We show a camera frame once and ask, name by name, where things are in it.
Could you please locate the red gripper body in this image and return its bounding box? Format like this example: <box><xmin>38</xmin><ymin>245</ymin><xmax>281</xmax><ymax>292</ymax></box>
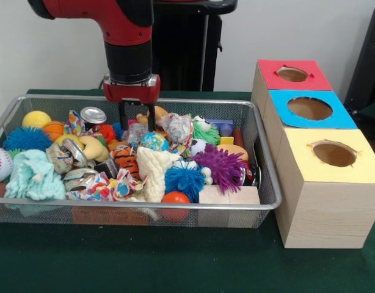
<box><xmin>102</xmin><ymin>74</ymin><xmax>161</xmax><ymax>105</ymax></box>

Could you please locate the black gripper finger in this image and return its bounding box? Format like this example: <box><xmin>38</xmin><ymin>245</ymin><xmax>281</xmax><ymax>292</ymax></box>
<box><xmin>118</xmin><ymin>102</ymin><xmax>129</xmax><ymax>132</ymax></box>
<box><xmin>147</xmin><ymin>103</ymin><xmax>156</xmax><ymax>132</ymax></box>

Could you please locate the shallow mesh bin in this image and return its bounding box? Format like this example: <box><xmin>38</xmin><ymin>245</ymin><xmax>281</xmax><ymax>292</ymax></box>
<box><xmin>0</xmin><ymin>93</ymin><xmax>283</xmax><ymax>229</ymax></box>

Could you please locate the wooden box with three holes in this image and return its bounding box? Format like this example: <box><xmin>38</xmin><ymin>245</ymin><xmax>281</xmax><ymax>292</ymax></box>
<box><xmin>250</xmin><ymin>59</ymin><xmax>375</xmax><ymax>250</ymax></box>

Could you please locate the globe print ball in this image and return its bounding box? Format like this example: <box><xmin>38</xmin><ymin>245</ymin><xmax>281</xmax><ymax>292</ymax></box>
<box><xmin>138</xmin><ymin>132</ymin><xmax>170</xmax><ymax>153</ymax></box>

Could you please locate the black soda can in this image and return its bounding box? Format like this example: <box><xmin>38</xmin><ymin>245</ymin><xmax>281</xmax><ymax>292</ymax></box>
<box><xmin>79</xmin><ymin>106</ymin><xmax>107</xmax><ymax>131</ymax></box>

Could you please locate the green spiky ball with eyes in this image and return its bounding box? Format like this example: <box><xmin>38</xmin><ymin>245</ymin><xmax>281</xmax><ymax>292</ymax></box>
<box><xmin>192</xmin><ymin>115</ymin><xmax>222</xmax><ymax>146</ymax></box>

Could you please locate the small soccer ball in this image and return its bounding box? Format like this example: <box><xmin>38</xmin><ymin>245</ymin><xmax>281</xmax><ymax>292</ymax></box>
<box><xmin>190</xmin><ymin>139</ymin><xmax>208</xmax><ymax>157</ymax></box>

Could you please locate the blue spiky ball with eyes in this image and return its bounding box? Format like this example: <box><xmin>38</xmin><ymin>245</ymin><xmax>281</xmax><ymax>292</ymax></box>
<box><xmin>164</xmin><ymin>160</ymin><xmax>213</xmax><ymax>204</ymax></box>

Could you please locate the smooth orange ball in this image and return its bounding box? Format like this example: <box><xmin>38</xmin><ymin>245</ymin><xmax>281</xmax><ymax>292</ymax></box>
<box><xmin>161</xmin><ymin>191</ymin><xmax>192</xmax><ymax>223</ymax></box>

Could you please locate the yellow ball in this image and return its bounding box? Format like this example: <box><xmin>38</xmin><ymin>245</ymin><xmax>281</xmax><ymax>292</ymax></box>
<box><xmin>21</xmin><ymin>110</ymin><xmax>53</xmax><ymax>129</ymax></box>

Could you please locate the purple spiky ball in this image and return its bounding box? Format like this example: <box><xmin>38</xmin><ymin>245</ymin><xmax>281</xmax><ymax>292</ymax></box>
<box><xmin>192</xmin><ymin>143</ymin><xmax>248</xmax><ymax>195</ymax></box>

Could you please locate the mint green cloth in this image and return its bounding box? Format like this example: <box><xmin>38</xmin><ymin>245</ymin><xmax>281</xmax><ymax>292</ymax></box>
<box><xmin>4</xmin><ymin>149</ymin><xmax>67</xmax><ymax>201</ymax></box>

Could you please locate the dark green table cloth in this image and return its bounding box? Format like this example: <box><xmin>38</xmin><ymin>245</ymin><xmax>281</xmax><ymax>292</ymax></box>
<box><xmin>0</xmin><ymin>88</ymin><xmax>375</xmax><ymax>293</ymax></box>

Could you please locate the green covered side table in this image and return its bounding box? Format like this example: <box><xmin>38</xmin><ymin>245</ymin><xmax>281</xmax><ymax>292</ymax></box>
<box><xmin>354</xmin><ymin>98</ymin><xmax>375</xmax><ymax>129</ymax></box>

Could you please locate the black upright stand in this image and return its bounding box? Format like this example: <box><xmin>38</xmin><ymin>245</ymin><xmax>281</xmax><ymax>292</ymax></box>
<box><xmin>343</xmin><ymin>4</ymin><xmax>375</xmax><ymax>107</ymax></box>

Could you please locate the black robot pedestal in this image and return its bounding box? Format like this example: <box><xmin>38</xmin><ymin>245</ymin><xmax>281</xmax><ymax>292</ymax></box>
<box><xmin>151</xmin><ymin>0</ymin><xmax>239</xmax><ymax>92</ymax></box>

